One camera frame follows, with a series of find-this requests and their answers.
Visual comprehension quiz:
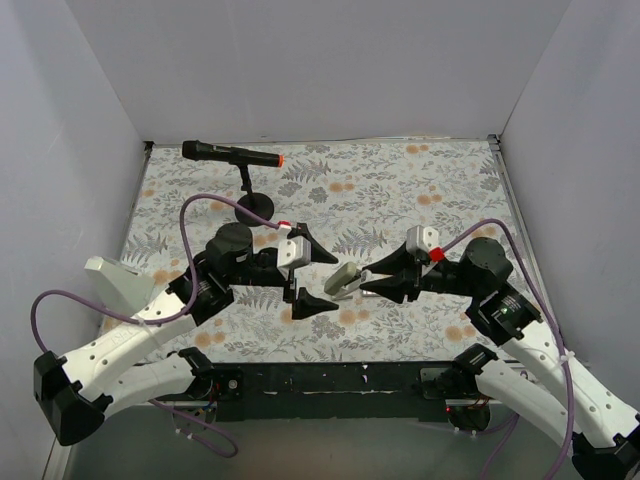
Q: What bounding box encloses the black microphone desk stand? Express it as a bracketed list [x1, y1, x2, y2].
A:
[235, 165, 274, 227]

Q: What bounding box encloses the white angled bracket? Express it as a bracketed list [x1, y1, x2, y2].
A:
[84, 256, 155, 316]

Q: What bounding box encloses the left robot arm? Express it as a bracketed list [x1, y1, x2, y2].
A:
[34, 222, 338, 446]

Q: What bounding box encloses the black microphone orange tip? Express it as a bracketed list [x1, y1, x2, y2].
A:
[182, 140, 284, 168]

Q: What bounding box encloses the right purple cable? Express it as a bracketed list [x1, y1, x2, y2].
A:
[429, 218, 581, 480]

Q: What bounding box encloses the black base frame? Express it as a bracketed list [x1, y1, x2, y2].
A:
[167, 348, 491, 432]

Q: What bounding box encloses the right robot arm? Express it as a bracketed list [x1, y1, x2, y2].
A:
[363, 228, 639, 479]

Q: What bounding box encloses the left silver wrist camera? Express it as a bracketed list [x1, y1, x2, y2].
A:
[276, 236, 312, 277]

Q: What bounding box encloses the beige green stapler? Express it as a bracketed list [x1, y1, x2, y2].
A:
[324, 262, 362, 299]

